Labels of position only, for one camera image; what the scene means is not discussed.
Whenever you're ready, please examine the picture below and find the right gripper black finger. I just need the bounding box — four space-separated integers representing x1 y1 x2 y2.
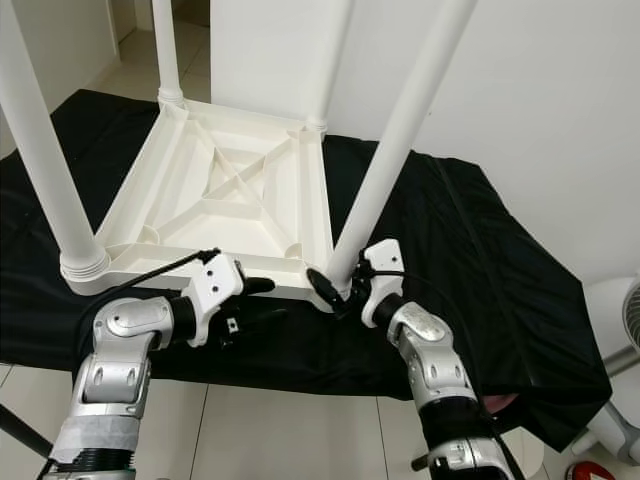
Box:
308 268 349 313

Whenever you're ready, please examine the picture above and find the black stand leg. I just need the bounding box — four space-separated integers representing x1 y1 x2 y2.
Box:
0 405 51 461

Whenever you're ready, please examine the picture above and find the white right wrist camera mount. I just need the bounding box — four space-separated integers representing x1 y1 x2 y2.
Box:
362 240 406 326

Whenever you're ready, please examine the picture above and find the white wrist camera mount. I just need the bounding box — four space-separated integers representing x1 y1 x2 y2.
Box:
182 252 246 346
362 240 406 326

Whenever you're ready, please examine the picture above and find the red round appliance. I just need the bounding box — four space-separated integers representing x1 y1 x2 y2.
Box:
565 460 616 480

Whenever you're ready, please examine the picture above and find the white plastic table top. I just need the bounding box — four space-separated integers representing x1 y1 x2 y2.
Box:
60 95 341 301

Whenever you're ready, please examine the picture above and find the pink cushion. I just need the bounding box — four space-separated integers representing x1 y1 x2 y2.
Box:
485 392 523 413

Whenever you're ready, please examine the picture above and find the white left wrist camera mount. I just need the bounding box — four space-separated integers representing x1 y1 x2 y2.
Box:
182 252 246 346

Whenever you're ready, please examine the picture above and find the black tablecloth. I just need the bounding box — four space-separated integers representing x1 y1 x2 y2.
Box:
0 88 611 451

